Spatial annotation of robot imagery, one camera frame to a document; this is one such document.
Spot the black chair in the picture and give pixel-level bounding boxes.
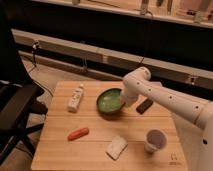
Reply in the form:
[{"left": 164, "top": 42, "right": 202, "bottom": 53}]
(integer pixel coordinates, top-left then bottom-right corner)
[{"left": 0, "top": 2, "right": 48, "bottom": 165}]

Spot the orange carrot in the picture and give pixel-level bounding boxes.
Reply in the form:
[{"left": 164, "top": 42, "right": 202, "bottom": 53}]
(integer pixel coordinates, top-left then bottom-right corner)
[{"left": 67, "top": 127, "right": 89, "bottom": 141}]

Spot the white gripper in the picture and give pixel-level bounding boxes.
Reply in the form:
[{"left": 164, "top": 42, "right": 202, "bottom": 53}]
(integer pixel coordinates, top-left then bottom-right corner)
[{"left": 120, "top": 88, "right": 138, "bottom": 107}]

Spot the black rectangular block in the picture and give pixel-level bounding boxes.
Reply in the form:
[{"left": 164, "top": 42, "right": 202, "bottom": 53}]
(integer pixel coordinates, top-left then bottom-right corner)
[{"left": 136, "top": 99, "right": 153, "bottom": 114}]

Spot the white paper cup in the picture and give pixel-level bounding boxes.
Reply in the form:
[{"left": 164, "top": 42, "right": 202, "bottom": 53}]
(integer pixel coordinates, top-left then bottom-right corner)
[{"left": 144, "top": 129, "right": 167, "bottom": 154}]

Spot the green ceramic bowl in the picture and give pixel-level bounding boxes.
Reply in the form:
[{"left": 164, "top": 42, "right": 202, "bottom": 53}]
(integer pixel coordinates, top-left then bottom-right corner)
[{"left": 96, "top": 88, "right": 123, "bottom": 115}]

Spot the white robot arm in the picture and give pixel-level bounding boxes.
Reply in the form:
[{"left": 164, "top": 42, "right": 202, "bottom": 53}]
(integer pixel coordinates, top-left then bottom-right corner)
[{"left": 120, "top": 67, "right": 213, "bottom": 171}]

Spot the black cable on floor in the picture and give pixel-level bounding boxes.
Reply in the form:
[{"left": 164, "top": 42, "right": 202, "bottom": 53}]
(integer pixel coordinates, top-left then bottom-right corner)
[{"left": 20, "top": 41, "right": 54, "bottom": 98}]

